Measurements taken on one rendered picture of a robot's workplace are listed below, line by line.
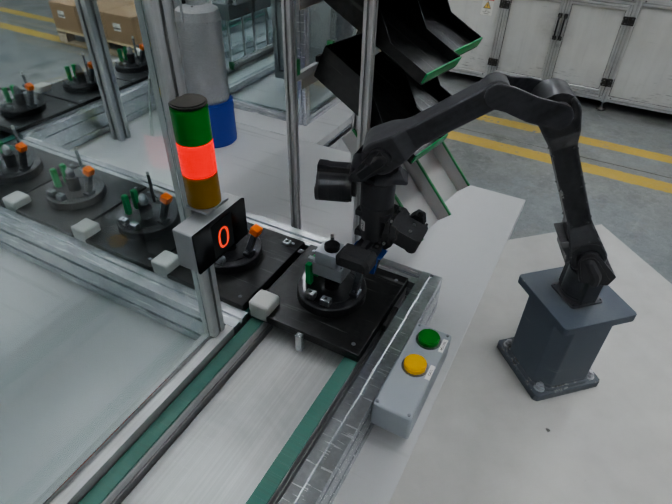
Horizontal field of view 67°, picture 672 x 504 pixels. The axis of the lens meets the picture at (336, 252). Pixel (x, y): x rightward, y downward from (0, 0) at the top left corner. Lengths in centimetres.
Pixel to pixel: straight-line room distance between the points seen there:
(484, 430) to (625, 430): 26
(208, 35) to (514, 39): 356
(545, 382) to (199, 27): 134
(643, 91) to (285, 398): 434
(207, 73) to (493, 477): 137
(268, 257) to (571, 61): 404
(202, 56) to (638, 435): 149
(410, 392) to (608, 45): 418
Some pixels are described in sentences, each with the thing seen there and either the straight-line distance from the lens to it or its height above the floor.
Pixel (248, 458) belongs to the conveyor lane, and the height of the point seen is 92.
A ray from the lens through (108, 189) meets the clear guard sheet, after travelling 69.
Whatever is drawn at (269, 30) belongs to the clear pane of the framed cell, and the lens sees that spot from 194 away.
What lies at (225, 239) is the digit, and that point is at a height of 119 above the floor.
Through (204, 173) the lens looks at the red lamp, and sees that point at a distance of 73.
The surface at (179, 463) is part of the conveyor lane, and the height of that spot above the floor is 92.
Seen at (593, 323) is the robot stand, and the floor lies 106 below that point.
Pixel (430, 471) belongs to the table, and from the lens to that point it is 94.
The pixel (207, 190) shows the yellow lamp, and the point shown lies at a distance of 75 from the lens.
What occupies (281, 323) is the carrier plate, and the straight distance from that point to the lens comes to 97.
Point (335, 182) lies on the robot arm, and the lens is 81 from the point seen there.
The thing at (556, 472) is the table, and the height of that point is 86.
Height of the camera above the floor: 168
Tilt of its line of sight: 39 degrees down
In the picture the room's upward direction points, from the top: 1 degrees clockwise
